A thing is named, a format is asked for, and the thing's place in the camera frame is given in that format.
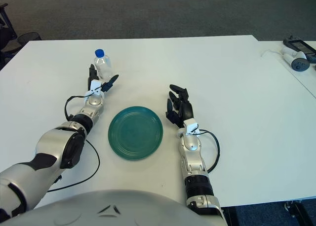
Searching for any black table leg base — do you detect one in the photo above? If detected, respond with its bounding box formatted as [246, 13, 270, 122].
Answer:
[283, 201, 316, 226]

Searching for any white and grey VR controller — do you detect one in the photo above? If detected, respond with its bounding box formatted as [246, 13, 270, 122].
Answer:
[281, 46, 311, 72]

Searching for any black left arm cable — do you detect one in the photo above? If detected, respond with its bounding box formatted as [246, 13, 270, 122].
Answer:
[46, 95, 101, 192]

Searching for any black office chair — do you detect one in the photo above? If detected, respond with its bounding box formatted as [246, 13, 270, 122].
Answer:
[0, 3, 22, 64]

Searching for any dark handheld screen controller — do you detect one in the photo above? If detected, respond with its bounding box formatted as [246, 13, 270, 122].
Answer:
[282, 35, 316, 63]

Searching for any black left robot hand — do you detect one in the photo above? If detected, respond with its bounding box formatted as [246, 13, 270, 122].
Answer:
[86, 64, 119, 92]

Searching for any clear bottle with blue cap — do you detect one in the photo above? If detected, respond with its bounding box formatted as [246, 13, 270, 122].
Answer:
[93, 48, 114, 81]

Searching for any green round plate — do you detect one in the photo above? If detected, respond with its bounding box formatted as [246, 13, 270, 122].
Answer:
[108, 106, 164, 161]

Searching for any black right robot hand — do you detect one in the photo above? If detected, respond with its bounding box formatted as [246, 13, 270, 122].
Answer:
[164, 84, 195, 128]

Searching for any grey robot torso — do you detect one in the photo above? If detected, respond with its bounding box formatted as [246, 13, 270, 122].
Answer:
[0, 189, 218, 226]

